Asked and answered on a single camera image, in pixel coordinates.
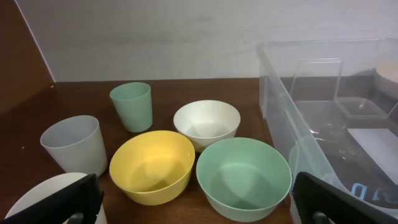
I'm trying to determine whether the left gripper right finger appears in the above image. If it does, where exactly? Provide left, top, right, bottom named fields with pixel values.
left=292, top=172, right=397, bottom=224

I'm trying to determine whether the white small bowl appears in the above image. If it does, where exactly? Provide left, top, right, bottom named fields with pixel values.
left=173, top=100, right=241, bottom=152

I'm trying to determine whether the cream plastic cup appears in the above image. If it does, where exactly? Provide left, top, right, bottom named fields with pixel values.
left=4, top=172, right=108, bottom=224

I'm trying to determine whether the cream wide bowl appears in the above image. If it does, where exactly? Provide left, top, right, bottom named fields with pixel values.
left=375, top=62, right=397, bottom=99

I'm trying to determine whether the green small bowl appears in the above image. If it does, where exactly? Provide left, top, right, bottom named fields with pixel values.
left=196, top=138, right=292, bottom=222

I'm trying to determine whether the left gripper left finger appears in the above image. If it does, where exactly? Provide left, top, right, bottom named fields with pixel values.
left=0, top=173, right=104, bottom=224

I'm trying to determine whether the green plastic cup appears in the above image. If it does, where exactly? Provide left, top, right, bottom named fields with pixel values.
left=109, top=82, right=152, bottom=133

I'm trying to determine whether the clear plastic storage bin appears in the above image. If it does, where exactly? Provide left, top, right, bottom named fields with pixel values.
left=256, top=38, right=397, bottom=217

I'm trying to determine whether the grey plastic cup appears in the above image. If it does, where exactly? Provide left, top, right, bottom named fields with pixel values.
left=40, top=115, right=108, bottom=176

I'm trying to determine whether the yellow small bowl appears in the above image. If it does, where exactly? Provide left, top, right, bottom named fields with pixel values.
left=109, top=130, right=195, bottom=205

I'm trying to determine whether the white label in bin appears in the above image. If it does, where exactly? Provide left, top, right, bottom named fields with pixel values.
left=348, top=128, right=397, bottom=185

